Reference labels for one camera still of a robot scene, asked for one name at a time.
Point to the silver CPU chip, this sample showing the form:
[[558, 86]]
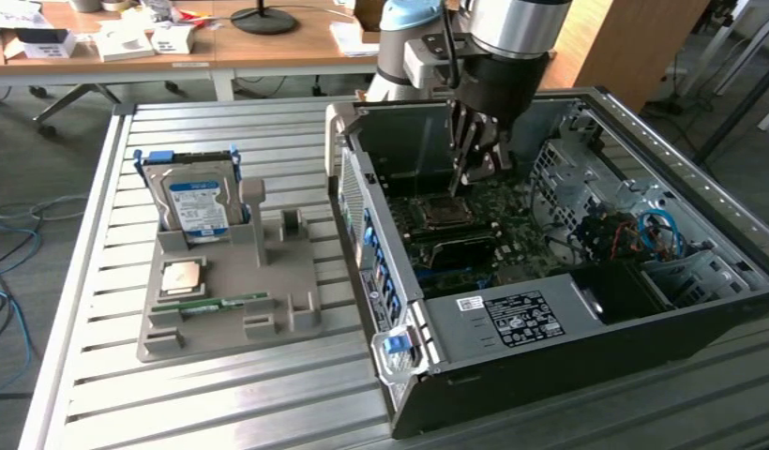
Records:
[[181, 277]]

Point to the flat white box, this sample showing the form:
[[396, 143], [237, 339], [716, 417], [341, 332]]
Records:
[[118, 47]]

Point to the green motherboard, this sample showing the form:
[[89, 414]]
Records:
[[522, 220]]

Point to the grey power supply unit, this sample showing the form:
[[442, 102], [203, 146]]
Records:
[[460, 328]]

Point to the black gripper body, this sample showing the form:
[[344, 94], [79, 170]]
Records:
[[504, 84]]

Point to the brown wooden cabinet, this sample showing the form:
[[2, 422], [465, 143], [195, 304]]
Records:
[[641, 47]]

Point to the blue expansion slot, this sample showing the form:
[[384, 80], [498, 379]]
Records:
[[453, 274], [482, 283]]

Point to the black open PC case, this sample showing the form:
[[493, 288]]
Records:
[[548, 375]]

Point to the white box with black lid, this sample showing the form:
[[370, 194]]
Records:
[[46, 49]]

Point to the tape roll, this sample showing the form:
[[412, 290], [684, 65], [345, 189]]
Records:
[[117, 4]]

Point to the silver disk bay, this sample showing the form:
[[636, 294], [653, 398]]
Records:
[[697, 276]]

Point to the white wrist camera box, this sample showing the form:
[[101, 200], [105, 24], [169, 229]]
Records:
[[422, 65]]

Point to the grey printed parts rack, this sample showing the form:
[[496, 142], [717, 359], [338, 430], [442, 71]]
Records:
[[247, 290]]

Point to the wooden desk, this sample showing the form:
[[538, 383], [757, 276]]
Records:
[[309, 47], [190, 61]]

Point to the grey chipset heat sink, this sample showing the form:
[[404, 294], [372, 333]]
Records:
[[517, 276]]

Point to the small white box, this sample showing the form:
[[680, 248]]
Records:
[[171, 40]]

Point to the metal CPU socket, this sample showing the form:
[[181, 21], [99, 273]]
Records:
[[444, 211]]

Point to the green RAM stick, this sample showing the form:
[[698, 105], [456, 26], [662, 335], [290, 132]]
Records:
[[209, 302]]

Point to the grey cup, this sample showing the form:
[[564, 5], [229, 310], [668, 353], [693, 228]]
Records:
[[86, 5]]

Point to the blue release latch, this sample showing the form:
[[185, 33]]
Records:
[[398, 343]]

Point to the brown cardboard box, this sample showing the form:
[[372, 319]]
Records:
[[366, 16]]

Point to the loose paper pile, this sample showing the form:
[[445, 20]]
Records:
[[15, 19]]

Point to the hard disk with blue carrier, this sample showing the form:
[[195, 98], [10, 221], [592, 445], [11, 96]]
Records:
[[197, 201]]

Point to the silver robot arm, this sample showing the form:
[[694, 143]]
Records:
[[388, 61]]

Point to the black lamp base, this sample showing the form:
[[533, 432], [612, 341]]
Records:
[[262, 21]]

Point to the white paper stack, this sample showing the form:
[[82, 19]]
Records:
[[353, 40]]

